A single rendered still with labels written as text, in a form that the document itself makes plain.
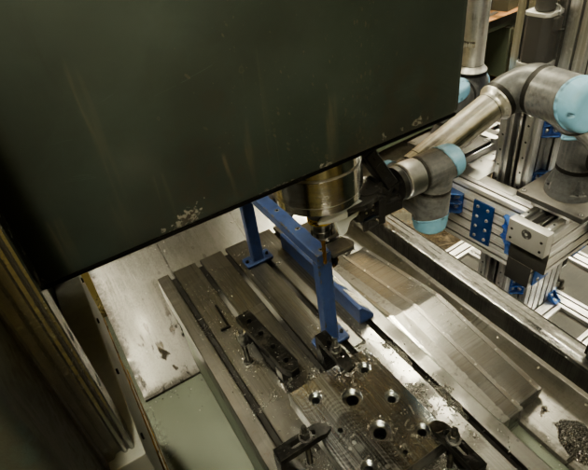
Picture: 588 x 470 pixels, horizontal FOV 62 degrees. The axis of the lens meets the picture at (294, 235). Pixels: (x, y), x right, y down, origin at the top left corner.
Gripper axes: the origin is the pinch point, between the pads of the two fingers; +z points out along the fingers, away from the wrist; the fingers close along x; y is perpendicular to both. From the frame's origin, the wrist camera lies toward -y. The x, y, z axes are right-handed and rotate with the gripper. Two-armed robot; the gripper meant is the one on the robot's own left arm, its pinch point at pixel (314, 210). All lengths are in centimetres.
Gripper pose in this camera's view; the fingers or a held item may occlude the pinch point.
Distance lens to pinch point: 88.9
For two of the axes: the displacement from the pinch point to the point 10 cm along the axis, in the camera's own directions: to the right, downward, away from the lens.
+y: 1.0, 7.9, 6.0
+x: -5.2, -4.8, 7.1
